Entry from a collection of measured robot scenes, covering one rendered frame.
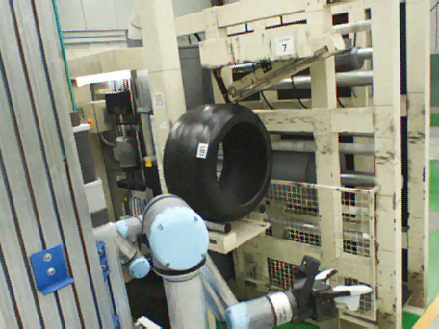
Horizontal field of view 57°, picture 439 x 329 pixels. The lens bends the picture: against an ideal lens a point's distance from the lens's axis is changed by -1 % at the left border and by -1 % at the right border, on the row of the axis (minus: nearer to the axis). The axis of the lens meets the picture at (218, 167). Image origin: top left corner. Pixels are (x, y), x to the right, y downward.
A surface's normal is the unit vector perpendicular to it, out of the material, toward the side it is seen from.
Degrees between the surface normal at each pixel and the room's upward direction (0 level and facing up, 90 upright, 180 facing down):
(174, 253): 82
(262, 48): 90
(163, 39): 90
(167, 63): 90
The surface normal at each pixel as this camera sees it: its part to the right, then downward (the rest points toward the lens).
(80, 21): 0.69, 0.09
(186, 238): 0.30, 0.06
